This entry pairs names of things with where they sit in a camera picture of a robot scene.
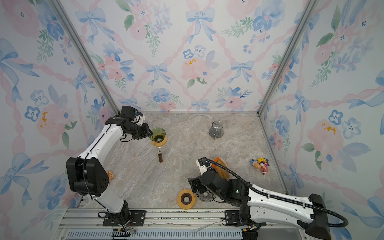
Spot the green glass dripper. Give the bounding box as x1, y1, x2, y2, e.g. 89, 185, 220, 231
150, 127, 166, 143

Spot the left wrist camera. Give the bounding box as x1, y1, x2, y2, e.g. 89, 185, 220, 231
134, 113, 146, 126

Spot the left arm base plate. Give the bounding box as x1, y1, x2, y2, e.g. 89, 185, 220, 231
103, 210, 147, 227

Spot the small colourful toy figure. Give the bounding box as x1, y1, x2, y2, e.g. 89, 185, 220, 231
251, 158, 269, 175

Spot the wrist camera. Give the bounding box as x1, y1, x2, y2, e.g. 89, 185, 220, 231
134, 113, 146, 126
196, 159, 211, 175

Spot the grey glass dripper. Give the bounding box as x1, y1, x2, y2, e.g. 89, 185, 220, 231
196, 191, 215, 203

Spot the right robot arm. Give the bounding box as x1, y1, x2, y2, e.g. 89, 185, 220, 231
188, 171, 332, 240

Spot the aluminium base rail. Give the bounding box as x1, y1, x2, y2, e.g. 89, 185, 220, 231
56, 208, 316, 240

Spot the small pink toy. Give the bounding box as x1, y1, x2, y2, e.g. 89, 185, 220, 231
107, 171, 116, 180

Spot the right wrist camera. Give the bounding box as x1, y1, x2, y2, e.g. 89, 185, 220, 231
196, 159, 211, 175

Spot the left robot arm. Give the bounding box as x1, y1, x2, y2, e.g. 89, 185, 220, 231
66, 106, 153, 226

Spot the black corrugated cable conduit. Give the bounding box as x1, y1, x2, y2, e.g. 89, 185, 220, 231
198, 156, 349, 228

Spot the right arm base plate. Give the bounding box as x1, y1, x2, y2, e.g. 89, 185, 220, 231
223, 210, 249, 227

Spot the orange coffee filter pack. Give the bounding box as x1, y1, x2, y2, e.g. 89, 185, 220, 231
213, 156, 232, 181

